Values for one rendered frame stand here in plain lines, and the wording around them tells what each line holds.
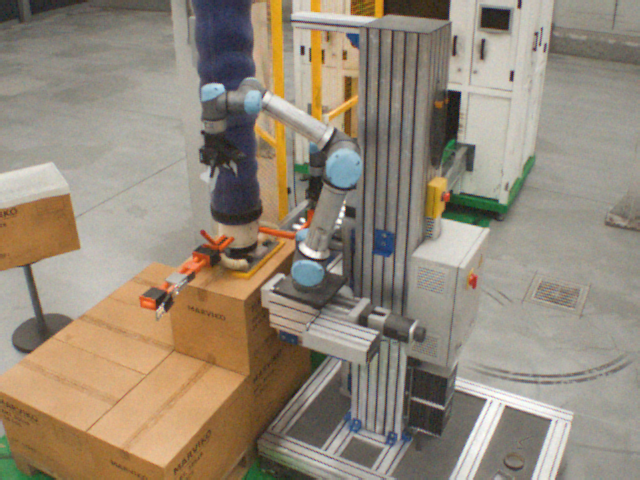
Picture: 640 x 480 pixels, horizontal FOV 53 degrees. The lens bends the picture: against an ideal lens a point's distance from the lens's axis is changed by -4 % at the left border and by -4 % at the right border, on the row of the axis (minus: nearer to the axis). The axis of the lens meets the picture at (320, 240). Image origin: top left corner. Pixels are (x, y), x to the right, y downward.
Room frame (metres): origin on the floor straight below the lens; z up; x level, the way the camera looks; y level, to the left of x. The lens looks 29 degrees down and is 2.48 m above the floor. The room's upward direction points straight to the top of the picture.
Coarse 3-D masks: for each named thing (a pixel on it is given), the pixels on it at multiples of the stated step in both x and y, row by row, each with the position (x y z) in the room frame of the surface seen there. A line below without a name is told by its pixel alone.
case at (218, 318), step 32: (192, 256) 2.62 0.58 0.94; (288, 256) 2.62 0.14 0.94; (192, 288) 2.37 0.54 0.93; (224, 288) 2.35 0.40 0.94; (256, 288) 2.36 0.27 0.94; (192, 320) 2.38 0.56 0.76; (224, 320) 2.31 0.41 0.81; (256, 320) 2.34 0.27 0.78; (192, 352) 2.39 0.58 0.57; (224, 352) 2.31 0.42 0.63; (256, 352) 2.32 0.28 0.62
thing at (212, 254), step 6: (198, 246) 2.43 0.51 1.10; (204, 246) 2.44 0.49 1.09; (210, 246) 2.43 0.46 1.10; (216, 246) 2.42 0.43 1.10; (192, 252) 2.38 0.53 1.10; (198, 252) 2.38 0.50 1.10; (204, 252) 2.39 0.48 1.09; (210, 252) 2.39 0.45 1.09; (216, 252) 2.38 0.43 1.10; (198, 258) 2.36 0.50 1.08; (204, 258) 2.35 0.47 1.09; (210, 258) 2.35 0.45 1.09; (216, 258) 2.39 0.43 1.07; (210, 264) 2.35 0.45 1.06
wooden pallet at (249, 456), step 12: (300, 384) 2.68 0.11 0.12; (288, 396) 2.57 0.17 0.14; (252, 444) 2.25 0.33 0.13; (24, 456) 2.13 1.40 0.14; (240, 456) 2.16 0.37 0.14; (252, 456) 2.24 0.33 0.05; (24, 468) 2.15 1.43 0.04; (36, 468) 2.16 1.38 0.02; (48, 468) 2.06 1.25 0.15; (240, 468) 2.20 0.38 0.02
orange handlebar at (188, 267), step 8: (312, 216) 2.72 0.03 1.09; (304, 224) 2.64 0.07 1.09; (264, 232) 2.60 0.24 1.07; (272, 232) 2.58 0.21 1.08; (280, 232) 2.57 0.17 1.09; (296, 232) 2.57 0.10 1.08; (216, 240) 2.51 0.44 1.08; (232, 240) 2.52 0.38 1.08; (184, 264) 2.30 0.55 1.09; (192, 264) 2.30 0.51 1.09; (200, 264) 2.31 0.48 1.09; (184, 272) 2.27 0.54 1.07; (144, 304) 2.03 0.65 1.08; (152, 304) 2.03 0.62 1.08
